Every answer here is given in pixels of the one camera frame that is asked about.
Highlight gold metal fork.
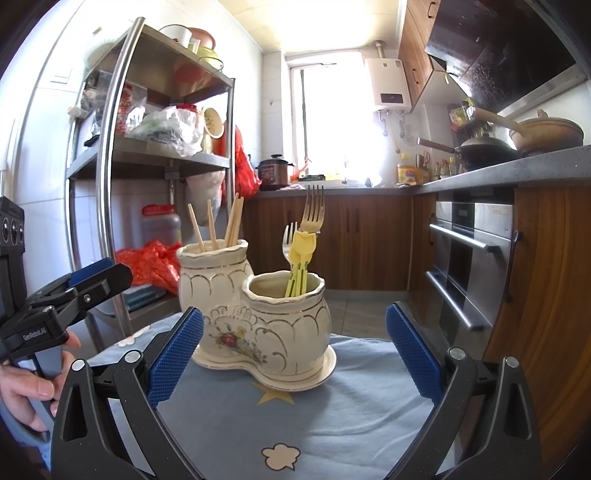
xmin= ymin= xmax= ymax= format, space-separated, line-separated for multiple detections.
xmin=300 ymin=186 xmax=325 ymax=234

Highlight cream ceramic double utensil holder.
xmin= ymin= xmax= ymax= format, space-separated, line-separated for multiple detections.
xmin=176 ymin=239 xmax=337 ymax=393

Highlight wooden kitchen cabinets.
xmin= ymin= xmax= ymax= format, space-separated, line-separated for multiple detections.
xmin=241 ymin=184 xmax=591 ymax=462

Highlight silver fork in holder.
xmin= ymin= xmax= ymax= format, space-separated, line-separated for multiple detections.
xmin=281 ymin=222 xmax=298 ymax=263

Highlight yellow tulip utensil in holder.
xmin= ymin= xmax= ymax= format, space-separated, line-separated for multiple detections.
xmin=286 ymin=234 xmax=308 ymax=298

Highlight red-lidded oil jug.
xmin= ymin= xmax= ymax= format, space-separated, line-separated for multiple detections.
xmin=141 ymin=204 xmax=181 ymax=246

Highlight person's left hand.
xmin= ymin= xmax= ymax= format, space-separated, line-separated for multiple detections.
xmin=1 ymin=350 xmax=75 ymax=432

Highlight black wok with handle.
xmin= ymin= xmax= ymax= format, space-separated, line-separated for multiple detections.
xmin=417 ymin=136 xmax=520 ymax=171

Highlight black range hood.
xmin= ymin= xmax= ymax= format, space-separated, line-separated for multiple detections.
xmin=426 ymin=0 xmax=575 ymax=113

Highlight stainless built-in oven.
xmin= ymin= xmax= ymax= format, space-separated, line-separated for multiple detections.
xmin=424 ymin=201 xmax=515 ymax=359

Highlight red bag on lower shelf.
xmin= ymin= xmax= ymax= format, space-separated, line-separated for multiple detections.
xmin=115 ymin=240 xmax=181 ymax=295

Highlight dark rice cooker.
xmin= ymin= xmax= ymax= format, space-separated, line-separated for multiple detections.
xmin=256 ymin=154 xmax=294 ymax=191

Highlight clear plastic bag on shelf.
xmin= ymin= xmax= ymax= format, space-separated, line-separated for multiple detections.
xmin=126 ymin=104 xmax=204 ymax=157

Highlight brown clay pot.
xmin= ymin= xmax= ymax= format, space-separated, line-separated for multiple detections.
xmin=473 ymin=106 xmax=585 ymax=157

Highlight red plastic bag hanging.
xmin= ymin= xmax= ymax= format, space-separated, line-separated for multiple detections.
xmin=235 ymin=127 xmax=262 ymax=200

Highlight blue cartoon cloth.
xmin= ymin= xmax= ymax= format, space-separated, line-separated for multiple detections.
xmin=87 ymin=310 xmax=445 ymax=480

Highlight stainless steel shelf rack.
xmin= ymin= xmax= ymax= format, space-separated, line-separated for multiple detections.
xmin=64 ymin=17 xmax=236 ymax=342

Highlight white water heater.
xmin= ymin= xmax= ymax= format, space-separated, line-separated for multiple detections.
xmin=365 ymin=58 xmax=412 ymax=113

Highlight black camera box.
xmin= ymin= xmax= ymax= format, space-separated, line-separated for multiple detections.
xmin=0 ymin=196 xmax=27 ymax=323

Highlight yellow seasoning container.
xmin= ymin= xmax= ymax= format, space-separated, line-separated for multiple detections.
xmin=397 ymin=164 xmax=418 ymax=186

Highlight yellow tulip plastic utensil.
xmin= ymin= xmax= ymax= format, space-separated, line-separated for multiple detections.
xmin=283 ymin=223 xmax=317 ymax=298

